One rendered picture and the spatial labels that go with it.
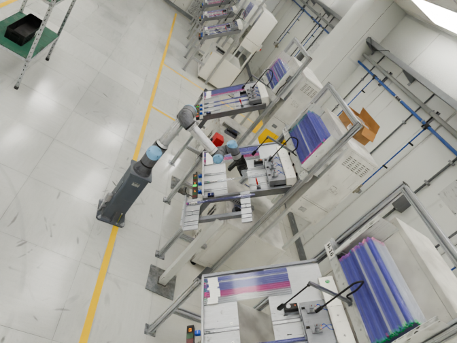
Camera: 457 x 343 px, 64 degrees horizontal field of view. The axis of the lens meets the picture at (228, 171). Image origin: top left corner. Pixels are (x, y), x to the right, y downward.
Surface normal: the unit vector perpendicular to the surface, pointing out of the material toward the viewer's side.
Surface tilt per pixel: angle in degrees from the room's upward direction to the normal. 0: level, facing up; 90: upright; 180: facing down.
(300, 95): 90
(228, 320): 44
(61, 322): 0
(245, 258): 90
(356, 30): 90
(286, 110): 90
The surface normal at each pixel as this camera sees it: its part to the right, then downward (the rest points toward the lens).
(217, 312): -0.15, -0.80
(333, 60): 0.06, 0.57
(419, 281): -0.81, -0.46
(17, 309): 0.59, -0.68
